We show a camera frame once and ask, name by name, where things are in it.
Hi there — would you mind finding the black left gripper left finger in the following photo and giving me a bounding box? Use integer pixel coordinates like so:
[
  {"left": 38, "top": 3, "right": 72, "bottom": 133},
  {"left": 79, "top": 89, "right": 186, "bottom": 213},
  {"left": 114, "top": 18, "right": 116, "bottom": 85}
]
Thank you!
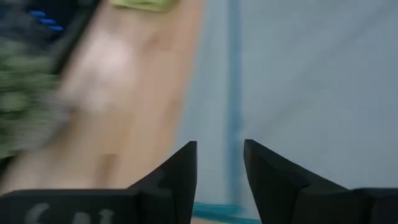
[{"left": 0, "top": 141, "right": 198, "bottom": 224}]

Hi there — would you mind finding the artificial plant in patterned pot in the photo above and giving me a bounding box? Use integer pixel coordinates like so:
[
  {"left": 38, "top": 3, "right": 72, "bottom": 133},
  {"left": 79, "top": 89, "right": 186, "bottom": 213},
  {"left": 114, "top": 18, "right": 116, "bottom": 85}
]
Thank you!
[{"left": 0, "top": 37, "right": 69, "bottom": 159}]

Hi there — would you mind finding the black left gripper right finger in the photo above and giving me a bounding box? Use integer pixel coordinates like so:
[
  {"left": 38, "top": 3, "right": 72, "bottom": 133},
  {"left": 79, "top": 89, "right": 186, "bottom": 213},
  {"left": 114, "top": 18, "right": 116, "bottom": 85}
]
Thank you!
[{"left": 243, "top": 139, "right": 398, "bottom": 224}]

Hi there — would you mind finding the lime green microfiber towel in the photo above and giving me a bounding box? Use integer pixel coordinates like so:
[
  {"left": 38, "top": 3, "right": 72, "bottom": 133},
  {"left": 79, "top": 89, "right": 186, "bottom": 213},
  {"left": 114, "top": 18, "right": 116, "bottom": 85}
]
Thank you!
[{"left": 110, "top": 0, "right": 180, "bottom": 12}]

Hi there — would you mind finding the blue microfiber towel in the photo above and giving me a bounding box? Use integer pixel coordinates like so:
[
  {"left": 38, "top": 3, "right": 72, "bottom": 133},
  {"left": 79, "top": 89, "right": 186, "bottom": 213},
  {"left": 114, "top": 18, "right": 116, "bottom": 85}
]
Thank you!
[{"left": 174, "top": 0, "right": 398, "bottom": 224}]

